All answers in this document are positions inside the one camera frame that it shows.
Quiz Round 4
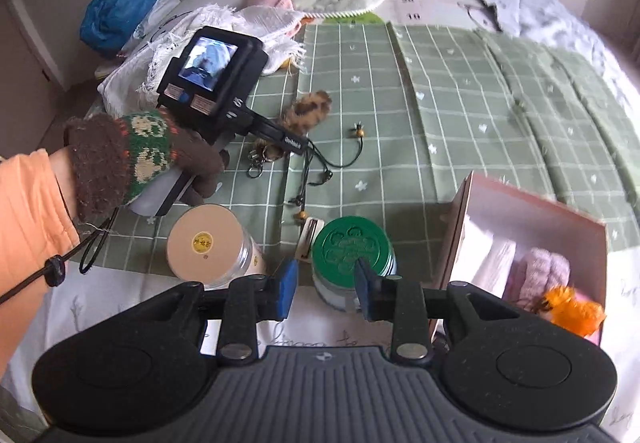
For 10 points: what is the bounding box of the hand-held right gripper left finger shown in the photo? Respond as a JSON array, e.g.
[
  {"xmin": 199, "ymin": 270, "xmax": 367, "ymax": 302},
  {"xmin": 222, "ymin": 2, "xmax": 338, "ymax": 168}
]
[{"xmin": 165, "ymin": 257, "xmax": 301, "ymax": 365}]

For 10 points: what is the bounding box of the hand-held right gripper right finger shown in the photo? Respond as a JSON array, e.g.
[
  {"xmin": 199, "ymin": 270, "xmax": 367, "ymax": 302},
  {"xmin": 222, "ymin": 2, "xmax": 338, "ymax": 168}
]
[{"xmin": 353, "ymin": 257, "xmax": 482, "ymax": 365}]

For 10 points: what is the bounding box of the brown leopard scrunchie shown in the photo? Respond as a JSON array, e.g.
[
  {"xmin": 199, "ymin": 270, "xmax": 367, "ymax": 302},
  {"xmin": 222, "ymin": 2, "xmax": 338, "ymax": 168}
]
[{"xmin": 280, "ymin": 90, "xmax": 334, "ymax": 134}]

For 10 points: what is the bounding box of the pink towel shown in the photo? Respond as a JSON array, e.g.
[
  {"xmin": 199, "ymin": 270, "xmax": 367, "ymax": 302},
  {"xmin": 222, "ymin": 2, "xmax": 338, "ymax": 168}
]
[{"xmin": 502, "ymin": 247, "xmax": 572, "ymax": 312}]

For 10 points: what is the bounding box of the pink cardboard box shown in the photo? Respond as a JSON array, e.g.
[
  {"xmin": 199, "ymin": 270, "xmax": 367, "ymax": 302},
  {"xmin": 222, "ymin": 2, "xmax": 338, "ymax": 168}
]
[{"xmin": 432, "ymin": 172, "xmax": 609, "ymax": 349}]

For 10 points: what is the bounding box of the orange fluffy scrunchie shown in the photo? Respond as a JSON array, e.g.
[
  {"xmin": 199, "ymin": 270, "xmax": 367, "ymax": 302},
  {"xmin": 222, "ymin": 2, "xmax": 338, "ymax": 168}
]
[{"xmin": 532, "ymin": 285, "xmax": 607, "ymax": 338}]

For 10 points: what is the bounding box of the person's left forearm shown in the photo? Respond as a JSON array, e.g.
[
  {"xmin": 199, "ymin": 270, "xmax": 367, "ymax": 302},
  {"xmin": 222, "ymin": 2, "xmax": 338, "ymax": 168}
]
[{"xmin": 0, "ymin": 147, "xmax": 82, "ymax": 376}]

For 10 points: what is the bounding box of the person's left hand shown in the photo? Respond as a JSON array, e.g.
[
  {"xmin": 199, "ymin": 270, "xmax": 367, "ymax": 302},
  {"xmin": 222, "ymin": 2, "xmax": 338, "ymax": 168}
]
[{"xmin": 64, "ymin": 110, "xmax": 226, "ymax": 220}]

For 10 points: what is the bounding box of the green lid glass jar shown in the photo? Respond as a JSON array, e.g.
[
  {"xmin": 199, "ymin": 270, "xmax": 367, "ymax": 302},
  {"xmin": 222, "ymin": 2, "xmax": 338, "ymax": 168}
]
[{"xmin": 310, "ymin": 216, "xmax": 399, "ymax": 313}]

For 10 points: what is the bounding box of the small wooden clip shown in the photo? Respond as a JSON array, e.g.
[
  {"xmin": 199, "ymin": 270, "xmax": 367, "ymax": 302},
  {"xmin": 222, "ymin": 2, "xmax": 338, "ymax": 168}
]
[{"xmin": 295, "ymin": 218, "xmax": 326, "ymax": 262}]

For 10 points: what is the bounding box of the white fringed cloth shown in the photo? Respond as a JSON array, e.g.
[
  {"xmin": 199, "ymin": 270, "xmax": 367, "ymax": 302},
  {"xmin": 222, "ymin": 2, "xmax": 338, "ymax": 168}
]
[{"xmin": 97, "ymin": 6, "xmax": 307, "ymax": 120}]

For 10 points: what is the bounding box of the beige lid floral glass jar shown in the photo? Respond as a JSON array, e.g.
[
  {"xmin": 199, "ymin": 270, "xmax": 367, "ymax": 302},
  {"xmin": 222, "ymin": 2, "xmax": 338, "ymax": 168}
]
[{"xmin": 166, "ymin": 204, "xmax": 269, "ymax": 289}]

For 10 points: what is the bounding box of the white printed plastic bag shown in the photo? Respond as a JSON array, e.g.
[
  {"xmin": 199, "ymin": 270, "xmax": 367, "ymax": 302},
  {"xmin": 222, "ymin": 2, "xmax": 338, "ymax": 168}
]
[{"xmin": 122, "ymin": 0, "xmax": 183, "ymax": 56}]

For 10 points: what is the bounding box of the pink knit hat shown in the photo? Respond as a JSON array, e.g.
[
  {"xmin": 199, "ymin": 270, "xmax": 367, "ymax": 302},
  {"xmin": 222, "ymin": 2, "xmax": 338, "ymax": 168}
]
[{"xmin": 244, "ymin": 0, "xmax": 302, "ymax": 36}]

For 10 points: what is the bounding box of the blue plastic bag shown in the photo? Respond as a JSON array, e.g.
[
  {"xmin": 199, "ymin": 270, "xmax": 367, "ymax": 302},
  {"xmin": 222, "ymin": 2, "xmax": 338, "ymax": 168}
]
[{"xmin": 80, "ymin": 0, "xmax": 166, "ymax": 57}]

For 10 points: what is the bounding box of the green checked printed bedspread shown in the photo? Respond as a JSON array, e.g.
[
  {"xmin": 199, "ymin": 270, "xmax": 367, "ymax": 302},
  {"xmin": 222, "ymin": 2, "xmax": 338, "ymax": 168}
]
[{"xmin": 0, "ymin": 18, "xmax": 640, "ymax": 443}]

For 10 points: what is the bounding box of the white bed sheet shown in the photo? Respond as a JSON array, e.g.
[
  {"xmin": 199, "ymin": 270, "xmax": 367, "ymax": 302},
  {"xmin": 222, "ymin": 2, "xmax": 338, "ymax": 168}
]
[{"xmin": 467, "ymin": 0, "xmax": 640, "ymax": 114}]

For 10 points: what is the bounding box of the metal key ring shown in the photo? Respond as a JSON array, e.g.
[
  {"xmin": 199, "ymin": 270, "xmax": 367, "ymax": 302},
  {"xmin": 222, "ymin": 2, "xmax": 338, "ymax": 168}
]
[{"xmin": 245, "ymin": 146, "xmax": 286, "ymax": 179}]

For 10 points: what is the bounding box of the black beaded cord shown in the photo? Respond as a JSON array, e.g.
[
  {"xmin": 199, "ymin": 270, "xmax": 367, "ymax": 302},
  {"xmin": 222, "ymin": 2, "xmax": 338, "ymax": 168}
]
[{"xmin": 287, "ymin": 120, "xmax": 367, "ymax": 225}]

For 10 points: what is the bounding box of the black wrist strap cord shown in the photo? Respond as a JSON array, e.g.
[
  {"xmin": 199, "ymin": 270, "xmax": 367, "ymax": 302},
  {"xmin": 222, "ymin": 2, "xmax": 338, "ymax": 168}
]
[{"xmin": 0, "ymin": 207, "xmax": 121, "ymax": 305}]

